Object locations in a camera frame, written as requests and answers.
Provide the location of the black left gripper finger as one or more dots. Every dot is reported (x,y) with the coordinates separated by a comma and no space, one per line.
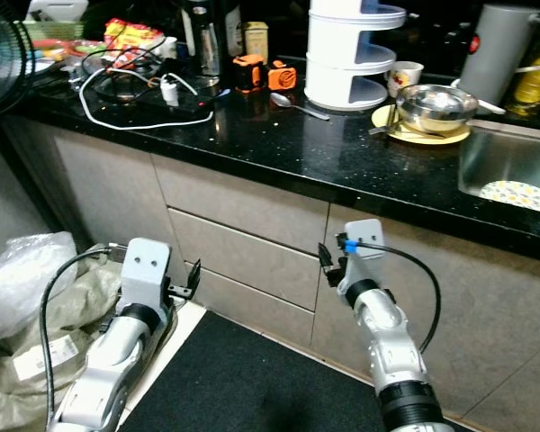
(193,276)

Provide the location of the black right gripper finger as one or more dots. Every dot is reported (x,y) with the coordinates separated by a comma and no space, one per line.
(328,256)

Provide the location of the metal spoon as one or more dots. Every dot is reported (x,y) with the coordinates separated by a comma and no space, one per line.
(283,100)

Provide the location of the white floral plate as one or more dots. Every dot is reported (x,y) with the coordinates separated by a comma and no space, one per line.
(517,196)

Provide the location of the black floor mat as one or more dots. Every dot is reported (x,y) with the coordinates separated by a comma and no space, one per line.
(261,387)

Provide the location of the metal fork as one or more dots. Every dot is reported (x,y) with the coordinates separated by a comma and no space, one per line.
(400,132)

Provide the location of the yellow plate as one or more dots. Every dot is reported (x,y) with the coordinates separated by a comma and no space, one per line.
(385,119)

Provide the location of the clear plastic bag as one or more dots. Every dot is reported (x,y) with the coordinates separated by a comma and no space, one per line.
(22,283)

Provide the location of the white tiered storage rack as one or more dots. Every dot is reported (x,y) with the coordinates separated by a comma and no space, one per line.
(346,76)

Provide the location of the black power strip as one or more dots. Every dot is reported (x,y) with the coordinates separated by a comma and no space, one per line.
(135,103)

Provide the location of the orange box gadget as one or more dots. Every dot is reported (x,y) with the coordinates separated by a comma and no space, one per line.
(282,76)

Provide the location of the white charger plug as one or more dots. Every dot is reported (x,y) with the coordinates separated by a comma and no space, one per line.
(170,92)

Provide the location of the white printed cup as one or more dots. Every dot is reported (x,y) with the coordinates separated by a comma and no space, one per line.
(403,79)

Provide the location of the stainless steel sink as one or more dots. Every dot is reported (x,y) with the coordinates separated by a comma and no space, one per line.
(499,157)

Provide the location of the orange and black gadget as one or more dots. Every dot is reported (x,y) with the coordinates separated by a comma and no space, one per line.
(248,74)

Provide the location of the green woven sack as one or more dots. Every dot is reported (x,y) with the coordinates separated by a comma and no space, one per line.
(9,396)

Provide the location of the white spoon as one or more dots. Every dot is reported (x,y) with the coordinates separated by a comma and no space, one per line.
(490,106)

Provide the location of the yellow tin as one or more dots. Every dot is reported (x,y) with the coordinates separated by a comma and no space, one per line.
(256,42)

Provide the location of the black and steel flask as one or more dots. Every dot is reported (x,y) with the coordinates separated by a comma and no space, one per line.
(209,40)

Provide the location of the red yellow snack packet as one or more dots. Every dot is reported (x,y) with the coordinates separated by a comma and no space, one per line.
(130,34)

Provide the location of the grey cylindrical water purifier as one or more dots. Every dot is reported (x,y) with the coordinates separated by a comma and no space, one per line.
(495,49)

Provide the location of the green basket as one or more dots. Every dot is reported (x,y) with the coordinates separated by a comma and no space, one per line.
(49,31)

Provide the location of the black electric fan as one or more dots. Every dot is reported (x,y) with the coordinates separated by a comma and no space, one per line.
(0,58)

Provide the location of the white plastic container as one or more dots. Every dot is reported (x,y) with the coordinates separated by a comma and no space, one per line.
(56,11)

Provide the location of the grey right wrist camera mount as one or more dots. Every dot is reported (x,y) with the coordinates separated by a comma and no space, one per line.
(364,236)

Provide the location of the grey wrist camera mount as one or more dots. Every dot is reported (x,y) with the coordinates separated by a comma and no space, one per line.
(364,236)
(146,270)

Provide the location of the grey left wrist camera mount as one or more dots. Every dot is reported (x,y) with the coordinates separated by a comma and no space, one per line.
(146,270)

